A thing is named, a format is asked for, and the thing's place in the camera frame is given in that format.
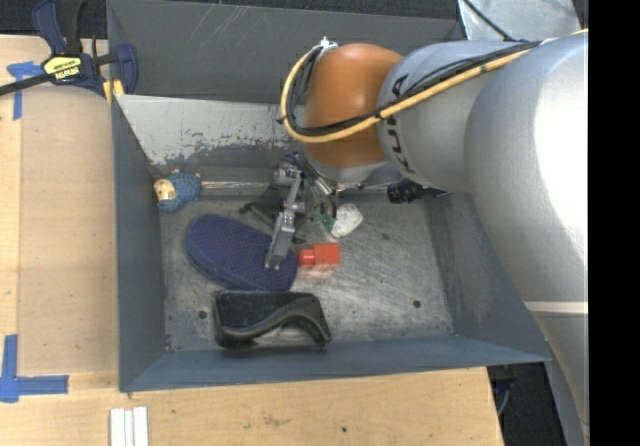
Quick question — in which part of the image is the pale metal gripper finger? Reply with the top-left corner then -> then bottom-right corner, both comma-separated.
275,212 -> 298,271
263,213 -> 288,271

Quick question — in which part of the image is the red plastic block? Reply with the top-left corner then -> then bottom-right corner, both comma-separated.
298,241 -> 342,272

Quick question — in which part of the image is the dark blue oval cushion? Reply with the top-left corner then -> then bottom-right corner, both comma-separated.
183,212 -> 300,293

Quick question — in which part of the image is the white crumpled object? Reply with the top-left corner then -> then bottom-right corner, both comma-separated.
329,202 -> 365,240

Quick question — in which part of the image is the black curved plastic object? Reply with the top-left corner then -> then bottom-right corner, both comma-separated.
213,289 -> 333,351

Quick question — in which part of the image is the blue knitted toy animal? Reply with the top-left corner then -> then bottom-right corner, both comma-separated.
152,169 -> 204,214

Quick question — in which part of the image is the grey metal bin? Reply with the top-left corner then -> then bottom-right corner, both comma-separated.
104,0 -> 552,394

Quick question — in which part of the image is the pale wood flat board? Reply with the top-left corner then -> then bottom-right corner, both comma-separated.
17,81 -> 122,378

